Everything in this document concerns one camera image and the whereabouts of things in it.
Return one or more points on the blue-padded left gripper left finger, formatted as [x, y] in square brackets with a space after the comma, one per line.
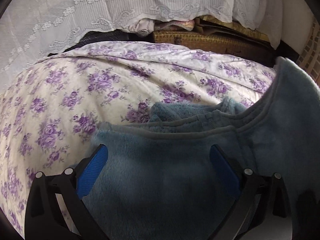
[43, 216]

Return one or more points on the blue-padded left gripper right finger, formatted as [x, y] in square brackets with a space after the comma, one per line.
[255, 195]

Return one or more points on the light blue fleece garment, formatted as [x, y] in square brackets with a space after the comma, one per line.
[159, 183]

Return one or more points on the purple floral bed sheet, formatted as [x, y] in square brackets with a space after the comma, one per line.
[52, 109]

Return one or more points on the beige knitted blanket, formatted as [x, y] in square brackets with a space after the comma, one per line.
[309, 60]

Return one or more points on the white lace cover cloth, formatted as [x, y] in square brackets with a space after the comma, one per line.
[32, 29]

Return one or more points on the pink folded bedding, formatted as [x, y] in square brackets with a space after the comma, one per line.
[162, 26]

